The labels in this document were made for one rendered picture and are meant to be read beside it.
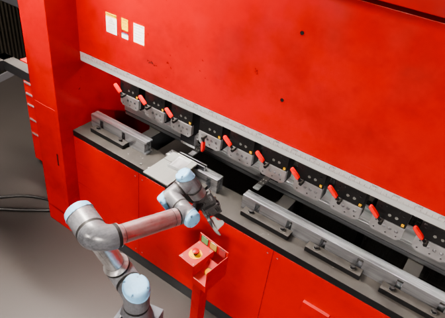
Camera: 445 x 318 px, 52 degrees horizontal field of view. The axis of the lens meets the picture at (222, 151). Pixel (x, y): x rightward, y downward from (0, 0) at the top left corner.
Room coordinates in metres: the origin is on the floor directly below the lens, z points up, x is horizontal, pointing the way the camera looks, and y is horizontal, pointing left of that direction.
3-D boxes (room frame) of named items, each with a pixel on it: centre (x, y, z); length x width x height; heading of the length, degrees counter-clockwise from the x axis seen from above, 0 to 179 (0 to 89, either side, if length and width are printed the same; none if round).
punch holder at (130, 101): (2.43, 0.57, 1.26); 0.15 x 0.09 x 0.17; 59
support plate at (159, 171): (2.09, 0.28, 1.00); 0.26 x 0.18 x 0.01; 149
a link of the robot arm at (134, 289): (1.26, 0.30, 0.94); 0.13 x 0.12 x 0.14; 41
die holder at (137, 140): (2.50, 0.67, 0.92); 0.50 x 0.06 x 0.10; 59
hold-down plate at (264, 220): (1.85, -0.28, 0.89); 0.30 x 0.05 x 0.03; 59
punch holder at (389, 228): (1.60, -0.80, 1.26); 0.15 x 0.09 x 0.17; 59
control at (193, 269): (1.64, 0.03, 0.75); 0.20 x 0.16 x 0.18; 52
